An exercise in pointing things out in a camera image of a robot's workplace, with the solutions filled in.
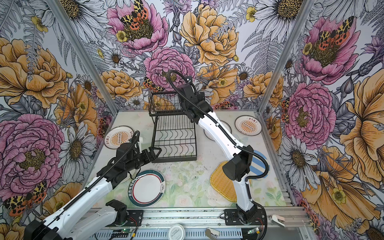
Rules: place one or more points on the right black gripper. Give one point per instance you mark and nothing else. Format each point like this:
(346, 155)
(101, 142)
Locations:
(201, 96)

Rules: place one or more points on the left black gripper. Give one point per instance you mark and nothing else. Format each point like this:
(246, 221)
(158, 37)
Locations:
(154, 157)

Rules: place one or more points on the white plate green red rim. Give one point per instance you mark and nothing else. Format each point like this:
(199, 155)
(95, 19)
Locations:
(147, 188)

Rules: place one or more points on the yellow woven square plate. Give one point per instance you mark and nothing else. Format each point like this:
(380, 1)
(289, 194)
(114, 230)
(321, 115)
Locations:
(222, 184)

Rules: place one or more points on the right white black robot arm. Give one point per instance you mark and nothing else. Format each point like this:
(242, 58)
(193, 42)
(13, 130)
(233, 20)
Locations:
(239, 156)

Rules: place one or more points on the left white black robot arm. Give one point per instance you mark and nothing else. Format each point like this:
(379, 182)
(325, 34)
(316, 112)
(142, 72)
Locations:
(66, 223)

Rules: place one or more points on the orange sunburst plate left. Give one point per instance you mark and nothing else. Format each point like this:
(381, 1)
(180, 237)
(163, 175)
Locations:
(117, 136)

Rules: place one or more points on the orange sunburst plate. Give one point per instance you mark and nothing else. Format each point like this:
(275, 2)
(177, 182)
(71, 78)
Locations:
(117, 136)
(248, 125)

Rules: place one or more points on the orange sunburst plate right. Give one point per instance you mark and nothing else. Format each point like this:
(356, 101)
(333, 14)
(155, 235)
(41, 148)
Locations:
(248, 125)

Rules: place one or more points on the round white lid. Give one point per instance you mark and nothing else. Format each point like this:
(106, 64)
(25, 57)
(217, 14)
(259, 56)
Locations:
(176, 232)

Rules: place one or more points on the blue white striped plate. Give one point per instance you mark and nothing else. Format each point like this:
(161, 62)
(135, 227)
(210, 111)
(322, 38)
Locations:
(257, 166)

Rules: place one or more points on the grey clip tool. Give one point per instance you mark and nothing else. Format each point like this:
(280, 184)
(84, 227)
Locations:
(212, 234)

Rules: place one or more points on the black wire dish rack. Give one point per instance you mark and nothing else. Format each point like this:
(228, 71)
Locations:
(174, 133)

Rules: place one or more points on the white plate red ring pattern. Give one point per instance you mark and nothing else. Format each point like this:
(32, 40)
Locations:
(227, 127)

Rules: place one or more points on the aluminium front rail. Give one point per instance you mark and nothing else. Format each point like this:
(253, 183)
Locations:
(295, 217)

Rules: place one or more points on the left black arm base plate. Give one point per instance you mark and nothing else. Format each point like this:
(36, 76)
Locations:
(134, 218)

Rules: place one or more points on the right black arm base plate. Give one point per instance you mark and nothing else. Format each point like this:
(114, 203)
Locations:
(234, 217)

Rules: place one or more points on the white clip on rail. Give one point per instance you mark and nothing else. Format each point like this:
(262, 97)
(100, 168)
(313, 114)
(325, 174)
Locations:
(279, 220)

